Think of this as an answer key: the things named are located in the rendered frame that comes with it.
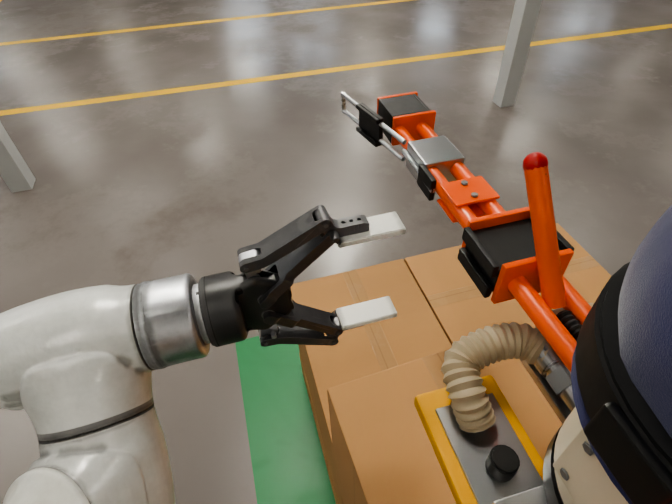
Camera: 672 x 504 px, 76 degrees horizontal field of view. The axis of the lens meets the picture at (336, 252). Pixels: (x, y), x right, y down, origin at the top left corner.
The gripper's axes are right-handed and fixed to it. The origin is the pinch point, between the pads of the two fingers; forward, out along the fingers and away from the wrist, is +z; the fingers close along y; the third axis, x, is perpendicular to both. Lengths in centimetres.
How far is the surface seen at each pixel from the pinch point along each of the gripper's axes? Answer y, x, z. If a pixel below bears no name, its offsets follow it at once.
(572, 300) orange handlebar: -0.7, 10.2, 16.1
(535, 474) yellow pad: 10.7, 21.2, 8.2
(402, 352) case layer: 69, -29, 19
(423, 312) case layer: 69, -40, 30
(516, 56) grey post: 85, -243, 193
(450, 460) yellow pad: 11.2, 17.4, 1.0
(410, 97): -2.1, -35.4, 17.4
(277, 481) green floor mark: 123, -25, -24
